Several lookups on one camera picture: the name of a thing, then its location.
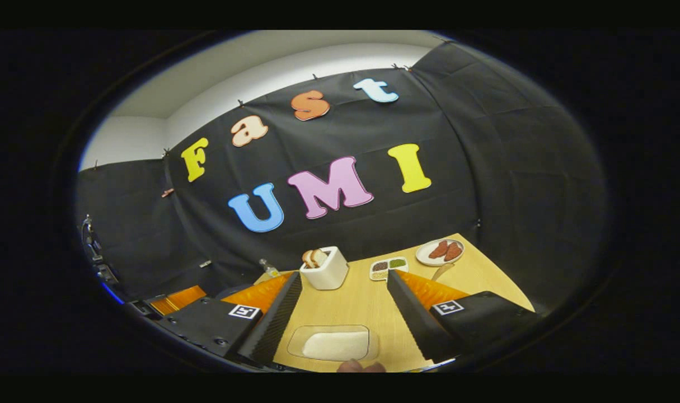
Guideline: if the white divided bean dish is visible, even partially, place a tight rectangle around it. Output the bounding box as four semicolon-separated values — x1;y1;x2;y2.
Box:
369;256;409;282

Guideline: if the white round plate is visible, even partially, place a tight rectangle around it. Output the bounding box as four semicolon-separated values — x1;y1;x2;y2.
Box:
415;238;465;267

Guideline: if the clear tray of white rice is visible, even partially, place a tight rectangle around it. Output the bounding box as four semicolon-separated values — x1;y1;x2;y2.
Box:
287;325;381;363

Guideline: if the black backdrop cloth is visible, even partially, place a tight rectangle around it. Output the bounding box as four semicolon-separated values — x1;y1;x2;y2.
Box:
76;42;608;314

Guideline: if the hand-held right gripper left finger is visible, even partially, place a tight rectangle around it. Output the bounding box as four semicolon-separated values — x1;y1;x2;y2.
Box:
161;271;304;367

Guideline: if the white toaster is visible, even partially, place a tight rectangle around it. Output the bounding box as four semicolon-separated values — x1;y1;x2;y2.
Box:
299;246;350;290

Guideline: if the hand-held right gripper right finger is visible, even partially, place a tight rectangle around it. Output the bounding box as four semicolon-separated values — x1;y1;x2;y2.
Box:
387;269;542;363

